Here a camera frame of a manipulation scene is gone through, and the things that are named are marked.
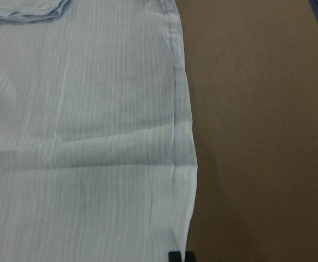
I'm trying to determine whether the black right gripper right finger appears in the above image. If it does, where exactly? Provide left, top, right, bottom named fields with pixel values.
left=185, top=251, right=197, bottom=262

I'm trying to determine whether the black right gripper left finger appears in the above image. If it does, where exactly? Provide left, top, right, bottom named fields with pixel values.
left=168, top=251, right=181, bottom=262

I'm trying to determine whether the light blue button-up shirt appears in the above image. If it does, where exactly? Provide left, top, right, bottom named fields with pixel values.
left=0, top=1, right=197, bottom=261

